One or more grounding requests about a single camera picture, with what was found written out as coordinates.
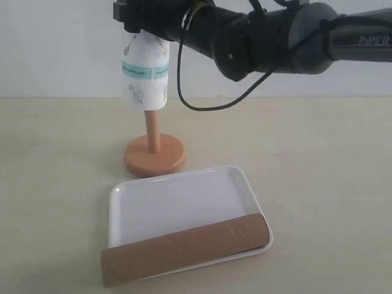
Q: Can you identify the black camera cable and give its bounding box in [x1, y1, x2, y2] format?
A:
[176, 0, 337, 111]

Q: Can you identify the white plastic tray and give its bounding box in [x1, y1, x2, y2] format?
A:
[107, 165, 274, 273]

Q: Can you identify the wooden paper towel holder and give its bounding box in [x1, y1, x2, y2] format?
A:
[124, 110, 186, 178]

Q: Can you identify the brown cardboard tube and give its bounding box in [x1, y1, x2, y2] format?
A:
[100, 213, 271, 287]

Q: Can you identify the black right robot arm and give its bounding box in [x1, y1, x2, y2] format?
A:
[113, 1, 391, 81]

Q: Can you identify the white printed paper towel roll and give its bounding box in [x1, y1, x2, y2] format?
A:
[121, 30, 170, 111]

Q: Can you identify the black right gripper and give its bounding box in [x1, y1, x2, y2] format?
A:
[113, 0, 195, 40]

